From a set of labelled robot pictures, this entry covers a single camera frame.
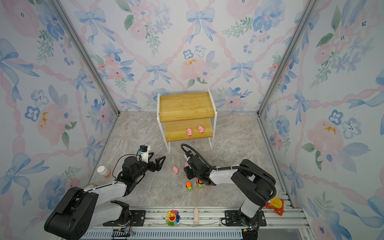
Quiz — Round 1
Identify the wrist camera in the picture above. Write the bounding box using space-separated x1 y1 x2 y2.
185 151 194 161
139 145 151 162

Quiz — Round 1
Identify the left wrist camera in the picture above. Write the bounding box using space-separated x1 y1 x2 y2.
139 145 151 162

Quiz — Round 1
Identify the aluminium corner post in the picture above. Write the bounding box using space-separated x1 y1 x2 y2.
257 0 319 118
48 1 120 116

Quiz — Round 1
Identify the aluminium corner post right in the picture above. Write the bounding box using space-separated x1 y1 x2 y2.
257 0 319 118

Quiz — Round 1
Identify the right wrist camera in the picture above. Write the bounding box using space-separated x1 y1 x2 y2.
185 151 194 161

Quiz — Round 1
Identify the pink block on rail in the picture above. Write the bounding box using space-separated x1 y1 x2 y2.
194 208 200 225

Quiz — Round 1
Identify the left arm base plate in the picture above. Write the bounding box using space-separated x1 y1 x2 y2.
103 210 146 227

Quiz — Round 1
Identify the orange green toy car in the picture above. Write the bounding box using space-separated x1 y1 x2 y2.
197 179 204 189
186 182 193 193

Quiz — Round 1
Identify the orange green toy car right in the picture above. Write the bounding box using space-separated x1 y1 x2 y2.
197 179 204 189

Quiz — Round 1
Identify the orange green toy car left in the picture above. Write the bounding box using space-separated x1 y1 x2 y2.
186 182 193 193

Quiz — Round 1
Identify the rainbow smiling flower toy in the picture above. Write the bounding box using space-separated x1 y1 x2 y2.
165 210 180 227

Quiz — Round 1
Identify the aluminium corner post left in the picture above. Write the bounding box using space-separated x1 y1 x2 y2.
48 1 120 116

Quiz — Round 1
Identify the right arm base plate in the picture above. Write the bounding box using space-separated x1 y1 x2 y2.
223 210 267 228

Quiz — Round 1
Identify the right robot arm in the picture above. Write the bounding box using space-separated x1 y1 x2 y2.
184 155 277 227

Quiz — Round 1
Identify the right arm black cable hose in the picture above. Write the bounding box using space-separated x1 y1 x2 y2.
180 143 277 208

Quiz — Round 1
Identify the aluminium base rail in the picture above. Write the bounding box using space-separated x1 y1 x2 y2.
79 208 315 240

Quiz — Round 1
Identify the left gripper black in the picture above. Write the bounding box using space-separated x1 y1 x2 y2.
132 152 165 182

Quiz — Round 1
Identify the red orange toy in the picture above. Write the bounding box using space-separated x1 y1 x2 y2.
266 198 284 216

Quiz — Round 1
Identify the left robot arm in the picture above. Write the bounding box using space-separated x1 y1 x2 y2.
44 151 166 240

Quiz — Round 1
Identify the white cap orange bottle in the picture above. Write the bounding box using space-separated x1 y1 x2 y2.
97 166 112 178

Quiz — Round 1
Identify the white wooden two-tier shelf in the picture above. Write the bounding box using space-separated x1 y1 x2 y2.
157 90 218 154

